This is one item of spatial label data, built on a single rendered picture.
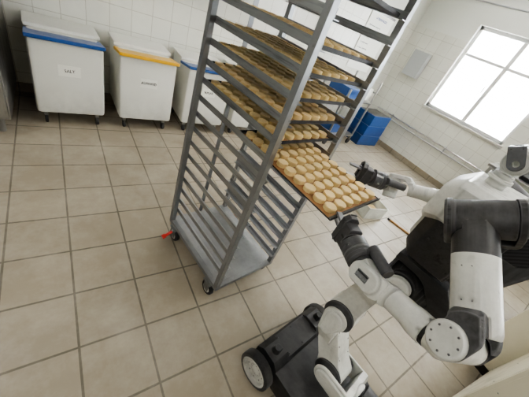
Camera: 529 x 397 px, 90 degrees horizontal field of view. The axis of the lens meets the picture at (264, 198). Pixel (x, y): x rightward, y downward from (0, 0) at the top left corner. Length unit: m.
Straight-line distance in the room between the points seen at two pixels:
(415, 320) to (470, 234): 0.23
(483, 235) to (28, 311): 1.86
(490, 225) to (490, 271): 0.10
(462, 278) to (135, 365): 1.43
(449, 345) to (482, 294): 0.12
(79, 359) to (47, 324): 0.25
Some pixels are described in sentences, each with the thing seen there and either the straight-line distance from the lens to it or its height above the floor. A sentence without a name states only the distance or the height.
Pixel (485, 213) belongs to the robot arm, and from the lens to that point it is 0.75.
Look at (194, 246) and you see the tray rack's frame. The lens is 1.86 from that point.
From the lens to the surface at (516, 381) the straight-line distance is 1.92.
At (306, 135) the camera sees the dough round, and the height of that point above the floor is 1.15.
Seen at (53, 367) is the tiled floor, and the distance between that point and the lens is 1.70.
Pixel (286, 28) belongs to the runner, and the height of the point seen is 1.50.
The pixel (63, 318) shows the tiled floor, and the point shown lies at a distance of 1.79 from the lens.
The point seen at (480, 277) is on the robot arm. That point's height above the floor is 1.28.
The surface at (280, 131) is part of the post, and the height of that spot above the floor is 1.20.
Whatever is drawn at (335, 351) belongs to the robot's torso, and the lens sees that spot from 1.47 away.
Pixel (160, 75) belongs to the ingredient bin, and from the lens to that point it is 3.10.
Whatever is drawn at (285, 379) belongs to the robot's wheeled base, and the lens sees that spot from 1.60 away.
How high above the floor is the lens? 1.56
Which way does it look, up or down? 35 degrees down
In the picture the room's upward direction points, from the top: 24 degrees clockwise
